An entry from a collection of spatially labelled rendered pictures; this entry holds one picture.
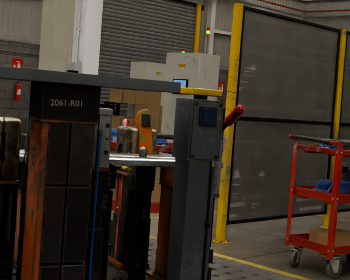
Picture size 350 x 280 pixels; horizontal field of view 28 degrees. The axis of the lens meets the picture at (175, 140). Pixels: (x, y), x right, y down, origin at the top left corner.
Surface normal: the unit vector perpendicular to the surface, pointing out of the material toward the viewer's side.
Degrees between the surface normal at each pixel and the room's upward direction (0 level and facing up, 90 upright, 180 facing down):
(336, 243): 90
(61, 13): 90
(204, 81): 90
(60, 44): 90
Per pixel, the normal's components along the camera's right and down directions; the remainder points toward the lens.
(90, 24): 0.71, 0.09
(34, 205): -0.90, -0.04
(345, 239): 0.44, 0.08
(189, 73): -0.69, -0.01
